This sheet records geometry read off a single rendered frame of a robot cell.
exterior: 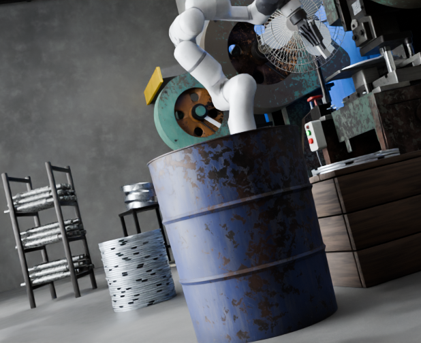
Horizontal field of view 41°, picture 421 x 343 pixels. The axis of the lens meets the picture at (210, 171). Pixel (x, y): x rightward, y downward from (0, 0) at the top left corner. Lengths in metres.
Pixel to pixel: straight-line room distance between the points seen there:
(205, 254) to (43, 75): 7.97
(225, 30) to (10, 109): 5.63
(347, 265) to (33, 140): 7.54
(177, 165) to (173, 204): 0.10
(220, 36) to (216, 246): 2.69
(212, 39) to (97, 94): 5.41
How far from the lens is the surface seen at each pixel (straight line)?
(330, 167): 1.83
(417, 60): 2.53
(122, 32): 9.50
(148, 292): 2.51
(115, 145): 8.97
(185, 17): 2.27
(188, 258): 1.41
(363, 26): 2.66
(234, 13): 2.54
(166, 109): 5.47
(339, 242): 1.76
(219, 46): 3.88
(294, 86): 3.96
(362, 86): 2.59
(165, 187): 1.42
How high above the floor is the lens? 0.30
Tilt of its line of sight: 5 degrees up
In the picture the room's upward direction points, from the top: 14 degrees counter-clockwise
